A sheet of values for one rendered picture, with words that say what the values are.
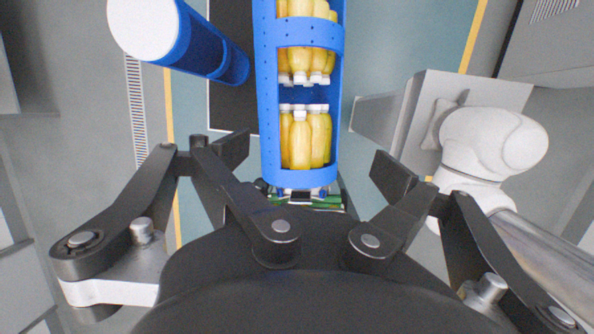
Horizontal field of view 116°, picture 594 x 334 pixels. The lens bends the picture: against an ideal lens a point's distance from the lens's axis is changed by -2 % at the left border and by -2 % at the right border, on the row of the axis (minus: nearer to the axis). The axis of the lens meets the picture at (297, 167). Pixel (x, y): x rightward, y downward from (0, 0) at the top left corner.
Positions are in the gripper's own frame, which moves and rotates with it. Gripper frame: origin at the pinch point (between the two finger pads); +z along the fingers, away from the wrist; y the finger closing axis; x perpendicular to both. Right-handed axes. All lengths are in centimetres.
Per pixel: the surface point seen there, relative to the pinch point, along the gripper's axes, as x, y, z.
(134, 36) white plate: 16, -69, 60
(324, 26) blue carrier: 22.6, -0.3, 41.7
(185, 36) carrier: 19, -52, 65
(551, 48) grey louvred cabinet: 55, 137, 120
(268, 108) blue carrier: -0.1, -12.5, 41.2
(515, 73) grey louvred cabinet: 43, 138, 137
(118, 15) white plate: 22, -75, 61
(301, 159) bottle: -13.8, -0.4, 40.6
